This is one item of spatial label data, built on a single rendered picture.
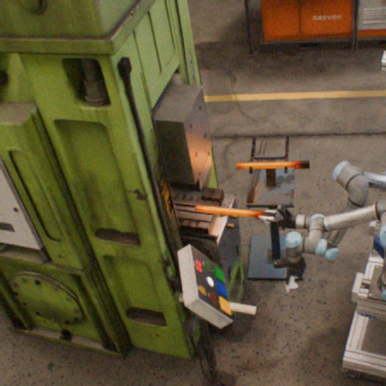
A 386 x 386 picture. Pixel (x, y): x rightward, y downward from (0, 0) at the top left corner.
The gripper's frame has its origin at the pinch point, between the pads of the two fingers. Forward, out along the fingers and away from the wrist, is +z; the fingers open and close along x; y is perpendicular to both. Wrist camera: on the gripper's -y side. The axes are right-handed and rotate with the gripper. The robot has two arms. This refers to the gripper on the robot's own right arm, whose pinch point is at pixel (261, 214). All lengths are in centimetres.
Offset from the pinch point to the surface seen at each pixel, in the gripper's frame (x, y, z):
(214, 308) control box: -70, -9, 5
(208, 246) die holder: -16.1, 14.9, 28.3
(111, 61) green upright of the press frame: -39, -123, 40
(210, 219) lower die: -6.1, 2.5, 27.9
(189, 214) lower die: -4.4, 2.2, 40.8
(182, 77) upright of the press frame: 24, -72, 41
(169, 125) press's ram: -16, -73, 34
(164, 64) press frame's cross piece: 5, -92, 40
